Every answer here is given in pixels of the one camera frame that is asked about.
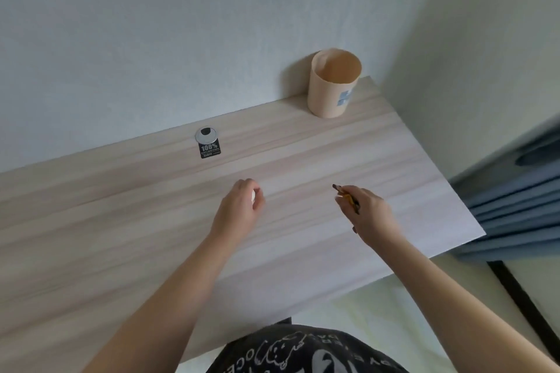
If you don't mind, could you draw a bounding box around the person's left hand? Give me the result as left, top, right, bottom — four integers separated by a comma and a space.
210, 178, 266, 241

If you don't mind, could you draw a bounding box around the person's right hand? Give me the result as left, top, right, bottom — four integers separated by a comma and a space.
334, 185, 407, 252

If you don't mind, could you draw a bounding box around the orange pencil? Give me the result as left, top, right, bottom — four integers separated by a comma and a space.
332, 183, 361, 215

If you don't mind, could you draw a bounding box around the person's left forearm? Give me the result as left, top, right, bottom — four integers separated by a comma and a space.
81, 231, 246, 373

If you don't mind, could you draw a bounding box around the person's right forearm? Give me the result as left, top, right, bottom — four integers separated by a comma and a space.
374, 233, 560, 373

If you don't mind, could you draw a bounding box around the black sticker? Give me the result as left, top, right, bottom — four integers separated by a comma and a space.
200, 140, 222, 159

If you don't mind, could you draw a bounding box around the beige cup with blue print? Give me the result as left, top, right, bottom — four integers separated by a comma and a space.
307, 48, 363, 119

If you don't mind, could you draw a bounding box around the black printed clothing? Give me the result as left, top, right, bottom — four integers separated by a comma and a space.
209, 324, 410, 373

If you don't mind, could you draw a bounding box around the blue curtain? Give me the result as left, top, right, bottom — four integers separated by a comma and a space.
451, 123, 560, 263

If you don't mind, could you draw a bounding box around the black floor strip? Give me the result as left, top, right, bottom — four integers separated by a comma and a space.
486, 260, 560, 358

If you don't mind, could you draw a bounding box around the silver cable grommet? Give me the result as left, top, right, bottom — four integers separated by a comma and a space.
195, 126, 221, 144

